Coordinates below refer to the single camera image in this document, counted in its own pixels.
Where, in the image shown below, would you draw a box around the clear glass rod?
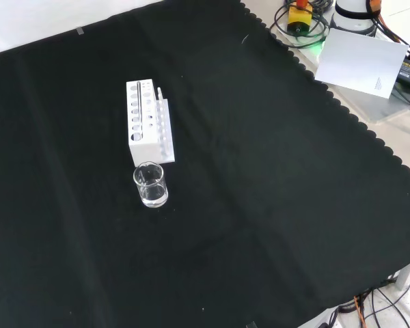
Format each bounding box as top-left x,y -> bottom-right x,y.
136,81 -> 145,139

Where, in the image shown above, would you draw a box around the white test tube rack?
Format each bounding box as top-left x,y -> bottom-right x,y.
125,79 -> 176,167

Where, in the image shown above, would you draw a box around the black bench cloth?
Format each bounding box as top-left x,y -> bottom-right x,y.
0,0 -> 410,328

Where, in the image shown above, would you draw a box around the clear glass beaker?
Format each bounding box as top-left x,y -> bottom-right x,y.
133,162 -> 169,209

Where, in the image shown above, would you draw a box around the yellow stop button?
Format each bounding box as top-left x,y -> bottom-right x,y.
287,0 -> 314,35

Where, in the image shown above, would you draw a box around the black coiled cable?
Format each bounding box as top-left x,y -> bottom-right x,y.
273,0 -> 331,49

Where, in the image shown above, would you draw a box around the orange floor cable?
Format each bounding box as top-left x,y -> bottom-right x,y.
353,295 -> 367,328

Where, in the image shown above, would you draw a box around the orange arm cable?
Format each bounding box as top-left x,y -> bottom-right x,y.
365,0 -> 402,44

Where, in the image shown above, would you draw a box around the black floor cables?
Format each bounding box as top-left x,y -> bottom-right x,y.
337,282 -> 410,328

